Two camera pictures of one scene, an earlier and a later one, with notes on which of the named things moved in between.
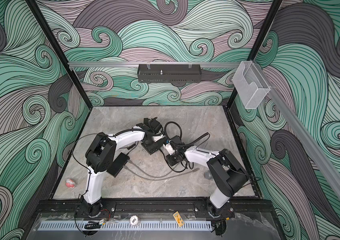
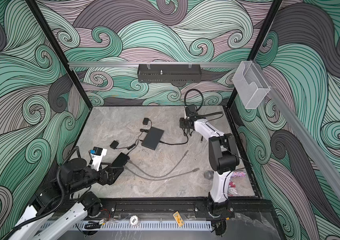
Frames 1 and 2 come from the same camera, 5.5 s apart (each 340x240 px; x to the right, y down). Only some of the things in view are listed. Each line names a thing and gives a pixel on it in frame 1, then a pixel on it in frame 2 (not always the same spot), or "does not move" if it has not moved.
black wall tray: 169,73 does not move
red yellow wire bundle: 109,214 does not move
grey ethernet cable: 152,179 does not move
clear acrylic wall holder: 251,85 does not move
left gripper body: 151,142 → 104,179
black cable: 186,167 → 190,135
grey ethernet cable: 151,175 does not move
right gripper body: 173,159 → 184,123
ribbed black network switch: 118,164 does not move
